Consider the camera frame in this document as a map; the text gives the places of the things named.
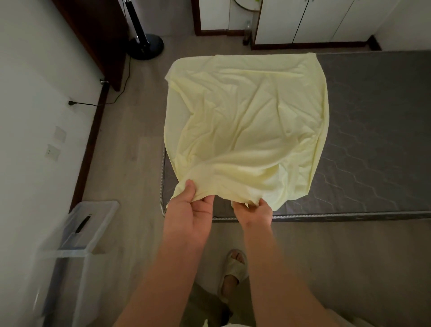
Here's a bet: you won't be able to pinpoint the white door brown frame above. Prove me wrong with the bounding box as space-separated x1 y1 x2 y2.
191 0 257 37

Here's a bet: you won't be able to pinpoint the pale yellow bed sheet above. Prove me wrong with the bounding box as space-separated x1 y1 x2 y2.
163 52 330 212

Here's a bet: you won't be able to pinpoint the person's left forearm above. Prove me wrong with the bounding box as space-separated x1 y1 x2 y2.
113 237 207 327

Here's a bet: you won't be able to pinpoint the small dark bottle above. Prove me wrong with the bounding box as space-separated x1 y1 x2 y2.
242 20 253 46

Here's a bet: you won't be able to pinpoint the dark wooden door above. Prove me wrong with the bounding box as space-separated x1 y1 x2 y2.
51 0 131 93

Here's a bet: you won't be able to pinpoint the clear plastic storage bin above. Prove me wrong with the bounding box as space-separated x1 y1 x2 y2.
31 247 106 327

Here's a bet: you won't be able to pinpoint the person's right hand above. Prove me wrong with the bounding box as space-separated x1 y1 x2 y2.
231 198 274 232

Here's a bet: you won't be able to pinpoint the beige right slipper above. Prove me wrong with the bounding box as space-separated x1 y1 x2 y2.
216 249 250 301

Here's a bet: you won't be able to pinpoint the round glass corner shelf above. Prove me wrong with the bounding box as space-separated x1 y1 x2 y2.
233 0 263 12

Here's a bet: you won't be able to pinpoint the olive green shorts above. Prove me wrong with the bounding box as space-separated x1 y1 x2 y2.
181 276 257 327

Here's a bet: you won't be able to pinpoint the dark grey mattress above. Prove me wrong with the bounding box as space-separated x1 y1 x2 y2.
160 50 431 223

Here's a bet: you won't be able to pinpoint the person's right leg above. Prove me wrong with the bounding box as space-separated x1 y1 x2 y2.
220 274 242 301

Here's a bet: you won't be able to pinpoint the person's right forearm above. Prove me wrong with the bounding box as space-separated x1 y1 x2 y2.
242 224 341 327

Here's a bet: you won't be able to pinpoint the person's left hand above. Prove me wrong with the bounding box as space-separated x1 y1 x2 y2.
163 179 216 251

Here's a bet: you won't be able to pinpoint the white wardrobe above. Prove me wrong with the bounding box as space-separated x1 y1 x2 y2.
250 0 402 51

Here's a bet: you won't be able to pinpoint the black power cable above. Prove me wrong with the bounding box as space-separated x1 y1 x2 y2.
68 55 132 108

